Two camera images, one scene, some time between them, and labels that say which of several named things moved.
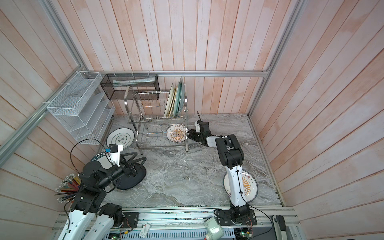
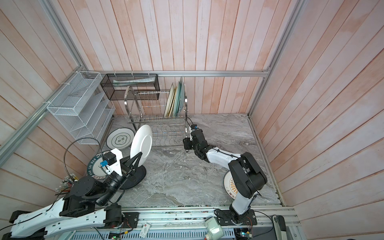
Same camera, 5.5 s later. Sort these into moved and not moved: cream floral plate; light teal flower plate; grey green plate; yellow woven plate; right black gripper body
Moved: right black gripper body
Not moved: yellow woven plate; light teal flower plate; grey green plate; cream floral plate
